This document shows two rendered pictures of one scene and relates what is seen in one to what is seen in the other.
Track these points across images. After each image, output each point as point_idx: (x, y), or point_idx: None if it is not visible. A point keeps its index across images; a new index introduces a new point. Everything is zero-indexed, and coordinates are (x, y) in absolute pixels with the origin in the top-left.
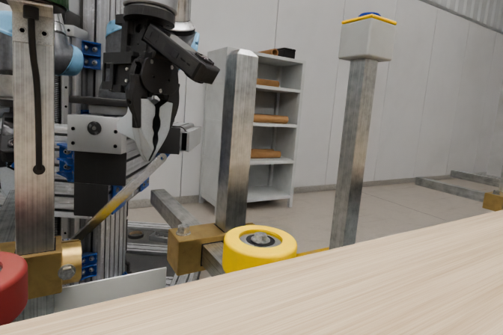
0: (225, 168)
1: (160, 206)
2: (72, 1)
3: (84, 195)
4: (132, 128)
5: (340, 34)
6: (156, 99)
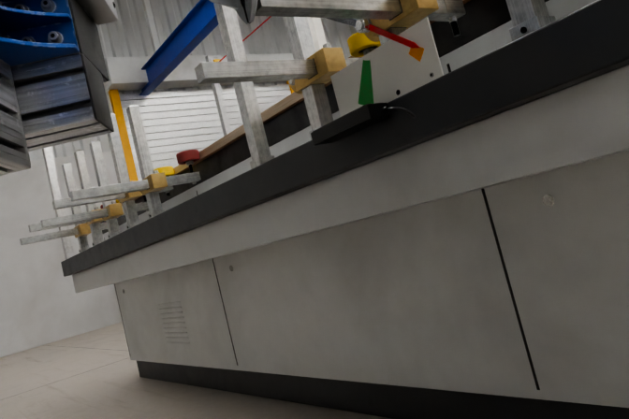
0: (302, 18)
1: (242, 67)
2: None
3: (94, 82)
4: None
5: None
6: None
